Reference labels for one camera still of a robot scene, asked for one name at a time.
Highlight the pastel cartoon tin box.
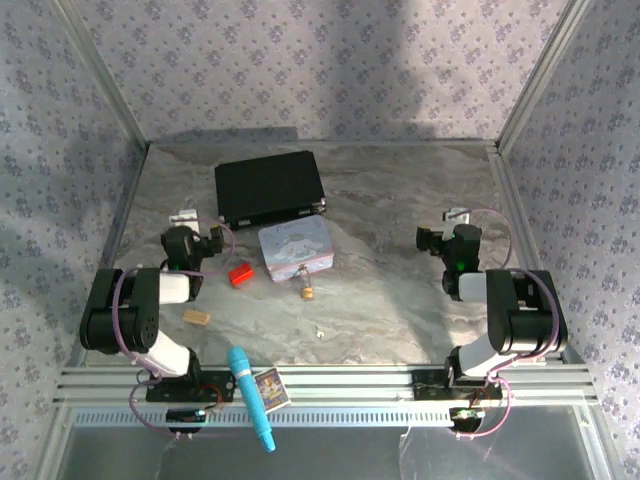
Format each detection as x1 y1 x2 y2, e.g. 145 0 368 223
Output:
257 218 332 284

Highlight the brass padlock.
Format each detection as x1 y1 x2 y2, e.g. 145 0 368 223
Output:
298 264 316 302

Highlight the red block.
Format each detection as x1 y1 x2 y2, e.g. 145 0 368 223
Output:
228 263 255 289

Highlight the black hard case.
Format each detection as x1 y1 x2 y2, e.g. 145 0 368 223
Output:
213 150 329 232

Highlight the blue toy microphone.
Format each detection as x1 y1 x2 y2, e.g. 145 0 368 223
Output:
227 346 277 454

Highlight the small illustrated card box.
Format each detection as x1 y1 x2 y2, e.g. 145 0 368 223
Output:
253 367 292 414

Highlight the green circuit board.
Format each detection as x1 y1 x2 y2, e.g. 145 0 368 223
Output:
448 407 487 432

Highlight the black electronics module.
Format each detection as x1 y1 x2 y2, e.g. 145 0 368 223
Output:
166 407 208 434

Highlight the grey metal lower panel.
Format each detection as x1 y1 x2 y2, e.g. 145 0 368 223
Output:
59 425 601 480

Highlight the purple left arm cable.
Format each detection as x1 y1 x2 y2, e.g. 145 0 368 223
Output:
112 215 237 442

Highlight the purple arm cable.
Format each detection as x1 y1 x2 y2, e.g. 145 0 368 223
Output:
452 208 562 442
112 215 237 442

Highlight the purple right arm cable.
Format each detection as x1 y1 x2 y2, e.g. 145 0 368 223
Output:
452 208 562 442

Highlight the aluminium side rail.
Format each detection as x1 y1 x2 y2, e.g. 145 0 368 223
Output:
487 142 586 366
67 142 152 369

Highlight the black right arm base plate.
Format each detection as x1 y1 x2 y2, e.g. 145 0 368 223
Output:
412 368 504 401

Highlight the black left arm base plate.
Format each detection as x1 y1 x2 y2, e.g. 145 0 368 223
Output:
144 369 236 404

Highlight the aluminium frame rail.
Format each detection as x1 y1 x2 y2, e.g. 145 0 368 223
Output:
53 363 600 407

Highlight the aluminium frame post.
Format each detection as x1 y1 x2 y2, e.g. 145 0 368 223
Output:
496 0 596 154
49 0 152 147

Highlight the slotted grey cable duct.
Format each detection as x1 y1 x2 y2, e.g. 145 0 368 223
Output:
69 405 594 430

